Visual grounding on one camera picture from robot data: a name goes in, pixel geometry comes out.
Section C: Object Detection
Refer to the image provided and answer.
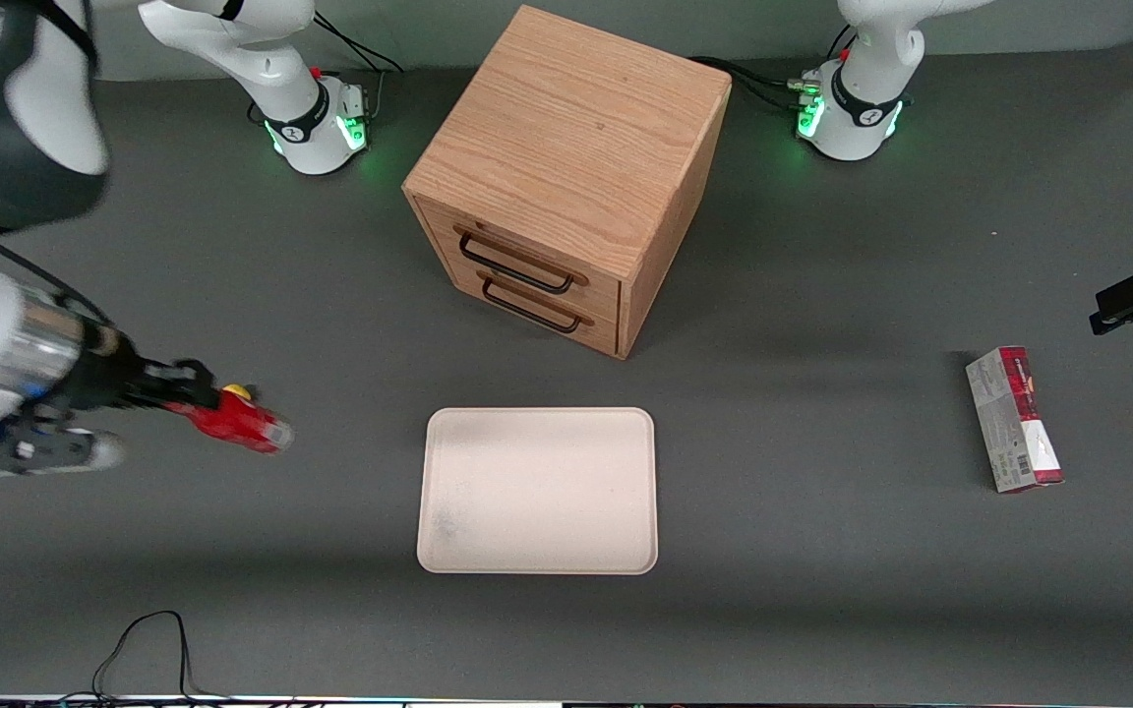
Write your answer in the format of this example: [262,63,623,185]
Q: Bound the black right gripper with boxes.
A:
[60,334,223,418]

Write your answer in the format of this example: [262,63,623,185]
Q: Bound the red coke bottle yellow cap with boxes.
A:
[181,383,294,455]

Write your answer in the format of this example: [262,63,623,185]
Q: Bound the beige plastic tray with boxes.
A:
[416,406,660,576]

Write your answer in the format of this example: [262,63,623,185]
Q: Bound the red tartan cardboard box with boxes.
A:
[966,346,1065,494]

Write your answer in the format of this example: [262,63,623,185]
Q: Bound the oak wooden drawer cabinet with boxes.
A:
[402,5,733,360]

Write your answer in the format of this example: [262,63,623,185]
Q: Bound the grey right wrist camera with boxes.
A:
[0,427,127,479]

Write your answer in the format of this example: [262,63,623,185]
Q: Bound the thin black looped cable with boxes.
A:
[57,610,238,705]

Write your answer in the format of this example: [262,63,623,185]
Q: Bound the wooden drawer with longer handle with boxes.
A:
[423,200,623,308]

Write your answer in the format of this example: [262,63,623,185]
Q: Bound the longer black metal drawer handle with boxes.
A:
[455,230,576,295]

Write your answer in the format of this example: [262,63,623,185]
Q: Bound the shorter black metal drawer handle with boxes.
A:
[480,277,585,334]

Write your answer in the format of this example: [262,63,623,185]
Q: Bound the black right arm base cables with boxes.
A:
[311,12,406,119]

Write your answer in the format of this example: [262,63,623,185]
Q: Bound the black arm base cables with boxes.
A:
[311,12,406,119]
[689,25,858,111]

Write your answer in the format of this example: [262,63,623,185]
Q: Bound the black left arm base cables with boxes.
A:
[689,25,858,111]

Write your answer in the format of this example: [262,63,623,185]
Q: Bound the wooden drawer with shorter handle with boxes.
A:
[452,264,622,357]

